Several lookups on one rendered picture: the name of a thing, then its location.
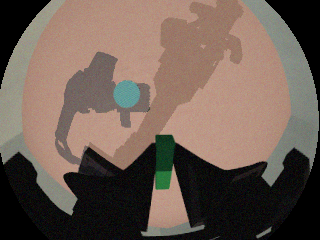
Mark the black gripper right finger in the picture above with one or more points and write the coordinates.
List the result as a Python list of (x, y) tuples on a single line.
[(204, 186)]

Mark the green rectangular block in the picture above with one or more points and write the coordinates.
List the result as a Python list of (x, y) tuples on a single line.
[(165, 145)]

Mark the cyan circle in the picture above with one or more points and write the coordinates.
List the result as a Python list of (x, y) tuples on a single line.
[(126, 93)]

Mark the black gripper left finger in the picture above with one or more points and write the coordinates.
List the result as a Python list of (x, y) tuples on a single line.
[(131, 189)]

